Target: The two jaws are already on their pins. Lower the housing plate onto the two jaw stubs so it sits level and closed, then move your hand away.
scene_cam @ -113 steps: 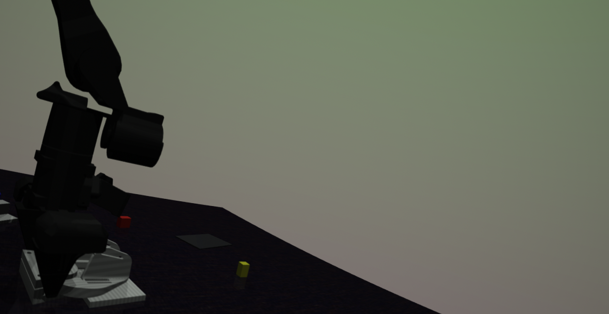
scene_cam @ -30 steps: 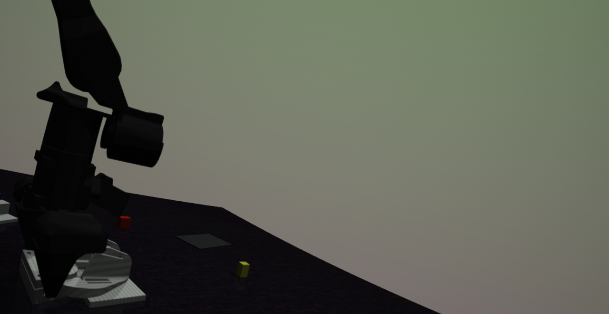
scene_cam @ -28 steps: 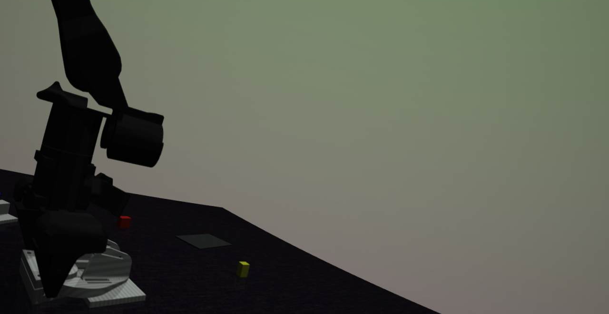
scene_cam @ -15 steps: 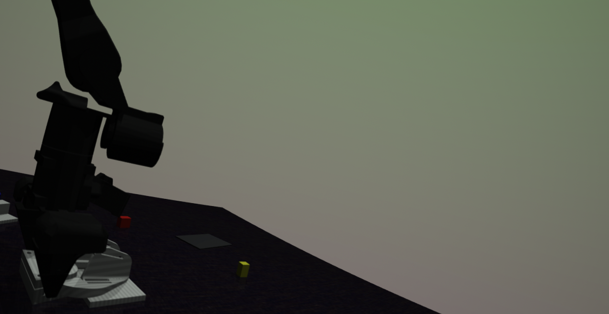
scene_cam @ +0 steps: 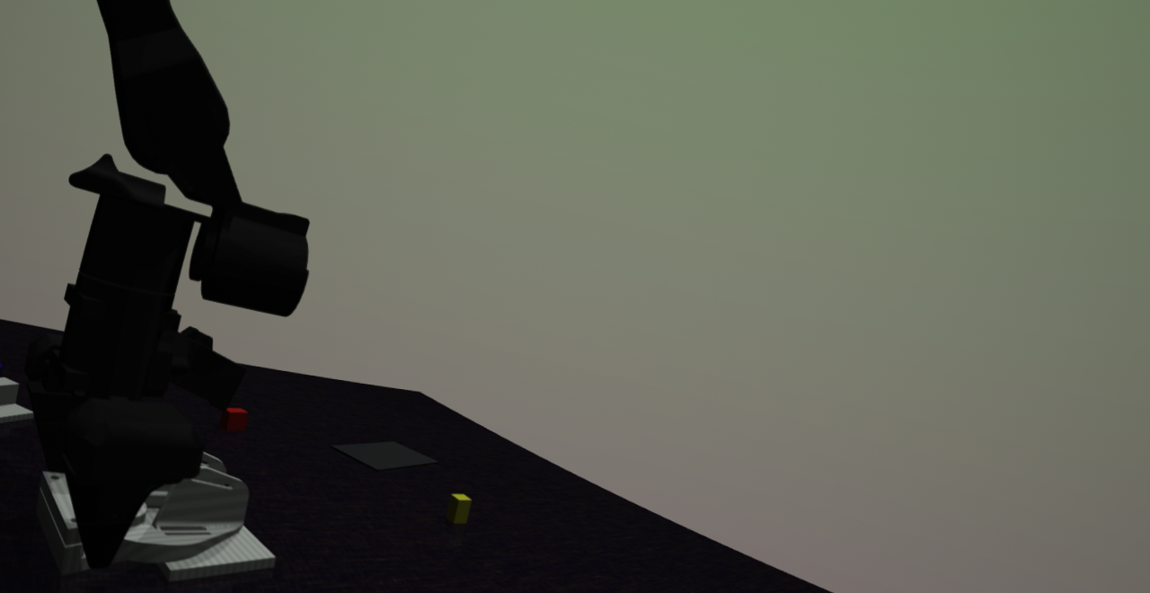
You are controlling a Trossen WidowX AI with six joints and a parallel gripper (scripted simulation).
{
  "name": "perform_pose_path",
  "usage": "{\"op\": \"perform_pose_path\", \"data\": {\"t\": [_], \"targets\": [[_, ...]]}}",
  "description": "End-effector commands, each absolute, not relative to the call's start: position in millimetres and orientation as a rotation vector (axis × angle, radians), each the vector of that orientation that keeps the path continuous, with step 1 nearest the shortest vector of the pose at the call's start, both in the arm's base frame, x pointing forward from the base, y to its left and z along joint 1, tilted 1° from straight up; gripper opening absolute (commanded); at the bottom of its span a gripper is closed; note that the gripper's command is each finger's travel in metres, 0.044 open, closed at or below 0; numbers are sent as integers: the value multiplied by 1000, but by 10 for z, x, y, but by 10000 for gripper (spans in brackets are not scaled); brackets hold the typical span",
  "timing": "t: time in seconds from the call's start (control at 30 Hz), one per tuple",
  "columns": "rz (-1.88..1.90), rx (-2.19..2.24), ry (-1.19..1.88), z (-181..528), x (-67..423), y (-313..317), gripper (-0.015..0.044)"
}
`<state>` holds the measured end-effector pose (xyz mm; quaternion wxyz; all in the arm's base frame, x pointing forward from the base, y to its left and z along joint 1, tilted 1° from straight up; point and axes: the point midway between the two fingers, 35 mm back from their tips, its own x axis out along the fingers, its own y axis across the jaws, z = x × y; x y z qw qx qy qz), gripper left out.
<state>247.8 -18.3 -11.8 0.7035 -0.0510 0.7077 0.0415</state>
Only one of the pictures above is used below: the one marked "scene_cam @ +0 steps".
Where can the small yellow block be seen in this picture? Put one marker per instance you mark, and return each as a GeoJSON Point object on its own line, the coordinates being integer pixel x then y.
{"type": "Point", "coordinates": [458, 508]}

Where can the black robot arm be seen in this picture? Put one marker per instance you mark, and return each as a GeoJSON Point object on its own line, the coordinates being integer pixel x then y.
{"type": "Point", "coordinates": [175, 122]}

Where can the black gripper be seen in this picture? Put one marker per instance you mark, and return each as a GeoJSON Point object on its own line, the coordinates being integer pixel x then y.
{"type": "Point", "coordinates": [113, 449]}

